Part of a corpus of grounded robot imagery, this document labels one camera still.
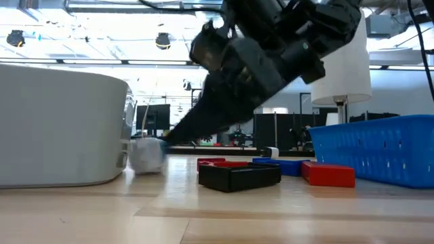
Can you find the white plug adapter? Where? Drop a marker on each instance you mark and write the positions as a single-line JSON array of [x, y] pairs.
[[146, 157]]

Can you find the grey plastic storage bin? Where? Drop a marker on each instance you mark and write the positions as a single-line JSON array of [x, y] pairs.
[[61, 128]]

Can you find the black room partition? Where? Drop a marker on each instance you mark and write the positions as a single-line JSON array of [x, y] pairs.
[[285, 132]]

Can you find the white lamp shade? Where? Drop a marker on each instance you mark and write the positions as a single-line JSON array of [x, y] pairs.
[[349, 78]]

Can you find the black ceiling camera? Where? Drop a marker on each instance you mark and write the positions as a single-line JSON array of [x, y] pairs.
[[15, 38], [162, 40]]

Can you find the black and white adapter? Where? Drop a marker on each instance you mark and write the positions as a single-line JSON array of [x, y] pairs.
[[271, 152]]

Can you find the blue perforated plastic basket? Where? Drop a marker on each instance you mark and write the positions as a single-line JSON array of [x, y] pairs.
[[373, 152]]

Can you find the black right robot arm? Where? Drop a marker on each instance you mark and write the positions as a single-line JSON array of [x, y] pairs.
[[332, 20]]

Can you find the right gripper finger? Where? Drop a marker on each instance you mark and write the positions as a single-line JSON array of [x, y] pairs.
[[223, 117], [210, 95]]

